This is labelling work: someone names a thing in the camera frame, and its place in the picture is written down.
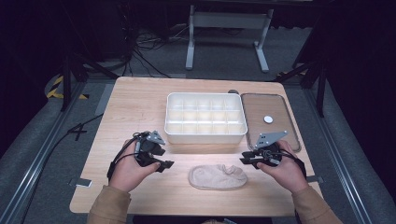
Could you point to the black tape floor mark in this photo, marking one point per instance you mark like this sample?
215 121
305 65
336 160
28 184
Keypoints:
77 130

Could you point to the long grey tape strip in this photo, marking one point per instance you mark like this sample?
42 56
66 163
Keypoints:
105 99

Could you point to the black metal stand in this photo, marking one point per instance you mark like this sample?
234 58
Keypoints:
66 84
320 90

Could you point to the person's right hand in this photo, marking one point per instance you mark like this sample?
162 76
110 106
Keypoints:
288 172

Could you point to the grey tape piece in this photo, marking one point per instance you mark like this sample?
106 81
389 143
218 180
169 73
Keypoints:
315 179
81 182

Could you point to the beige sock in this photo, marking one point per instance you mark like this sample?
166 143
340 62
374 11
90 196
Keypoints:
218 178

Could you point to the person's left hand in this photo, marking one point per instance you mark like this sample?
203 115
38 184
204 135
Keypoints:
127 174

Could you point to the white metal table frame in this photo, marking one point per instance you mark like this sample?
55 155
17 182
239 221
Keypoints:
229 19

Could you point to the metal floor rail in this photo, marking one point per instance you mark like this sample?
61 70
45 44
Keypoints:
339 155
34 165

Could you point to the small dark round object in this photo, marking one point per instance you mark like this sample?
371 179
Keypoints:
233 91

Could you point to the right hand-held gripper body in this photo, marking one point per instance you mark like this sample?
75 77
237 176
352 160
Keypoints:
268 140

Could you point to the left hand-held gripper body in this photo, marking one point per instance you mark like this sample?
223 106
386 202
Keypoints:
145 146

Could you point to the white divided storage box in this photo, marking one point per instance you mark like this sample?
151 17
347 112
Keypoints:
205 118

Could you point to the yellow black hazard tape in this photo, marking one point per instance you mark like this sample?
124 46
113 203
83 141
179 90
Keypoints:
53 92

